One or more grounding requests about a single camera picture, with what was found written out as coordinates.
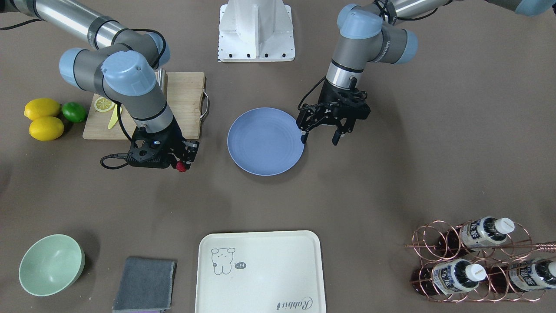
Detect yellow lemon lower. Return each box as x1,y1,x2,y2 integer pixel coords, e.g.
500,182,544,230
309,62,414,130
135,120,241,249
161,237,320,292
29,116,64,141

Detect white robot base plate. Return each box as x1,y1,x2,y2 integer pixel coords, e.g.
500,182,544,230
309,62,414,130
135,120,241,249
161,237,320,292
217,0,296,62

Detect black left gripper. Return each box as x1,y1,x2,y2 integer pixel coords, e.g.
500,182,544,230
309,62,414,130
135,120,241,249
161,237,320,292
296,81,370,145

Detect yellow lemon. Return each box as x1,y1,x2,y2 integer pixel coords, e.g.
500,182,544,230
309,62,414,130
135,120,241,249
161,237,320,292
29,116,64,141
23,98,61,121

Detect dark drink bottle front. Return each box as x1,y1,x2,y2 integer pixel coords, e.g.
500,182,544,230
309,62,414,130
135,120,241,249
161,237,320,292
411,258,487,296

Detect mint green bowl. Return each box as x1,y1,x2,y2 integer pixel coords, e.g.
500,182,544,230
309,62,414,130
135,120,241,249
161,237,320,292
18,234,85,296

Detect dark drink bottle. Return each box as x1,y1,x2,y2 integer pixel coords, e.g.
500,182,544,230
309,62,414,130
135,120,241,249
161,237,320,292
411,258,487,296
435,216,516,257
488,258,556,293

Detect grey folded cloth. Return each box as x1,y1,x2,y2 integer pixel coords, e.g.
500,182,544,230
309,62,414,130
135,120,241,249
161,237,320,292
113,257,175,313

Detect cream rabbit tray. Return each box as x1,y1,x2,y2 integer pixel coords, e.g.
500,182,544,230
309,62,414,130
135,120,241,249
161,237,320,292
195,230,327,313

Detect lemon half upper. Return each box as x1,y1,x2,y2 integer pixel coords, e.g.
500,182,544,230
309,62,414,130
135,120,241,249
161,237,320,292
93,97,116,113

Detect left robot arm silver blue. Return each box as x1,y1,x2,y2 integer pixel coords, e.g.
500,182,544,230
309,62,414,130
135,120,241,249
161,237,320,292
295,0,451,145

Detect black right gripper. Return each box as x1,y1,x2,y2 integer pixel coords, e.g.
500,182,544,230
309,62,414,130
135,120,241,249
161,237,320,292
126,118,200,171

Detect yellow plastic knife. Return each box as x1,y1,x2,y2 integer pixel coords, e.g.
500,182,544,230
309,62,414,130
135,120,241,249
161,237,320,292
107,105,122,130

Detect copper wire bottle rack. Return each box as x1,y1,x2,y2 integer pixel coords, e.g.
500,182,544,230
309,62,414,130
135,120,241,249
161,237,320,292
408,220,555,303

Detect red strawberry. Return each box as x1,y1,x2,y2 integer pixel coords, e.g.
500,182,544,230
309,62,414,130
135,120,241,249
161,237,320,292
178,161,186,173

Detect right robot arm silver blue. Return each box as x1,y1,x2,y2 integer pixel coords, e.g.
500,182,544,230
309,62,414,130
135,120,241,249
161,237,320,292
1,0,304,176

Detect yellow lemon upper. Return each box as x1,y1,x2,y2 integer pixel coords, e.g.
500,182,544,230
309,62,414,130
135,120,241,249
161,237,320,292
23,98,61,121

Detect green lime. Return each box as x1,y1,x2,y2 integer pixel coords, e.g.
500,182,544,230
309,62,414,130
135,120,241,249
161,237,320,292
61,102,88,123

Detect blue round plate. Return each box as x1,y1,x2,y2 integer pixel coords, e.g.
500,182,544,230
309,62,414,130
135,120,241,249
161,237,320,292
227,107,304,176

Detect steel muddler black tip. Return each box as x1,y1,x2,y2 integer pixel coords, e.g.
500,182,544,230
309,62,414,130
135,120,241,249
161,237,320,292
157,68,168,97

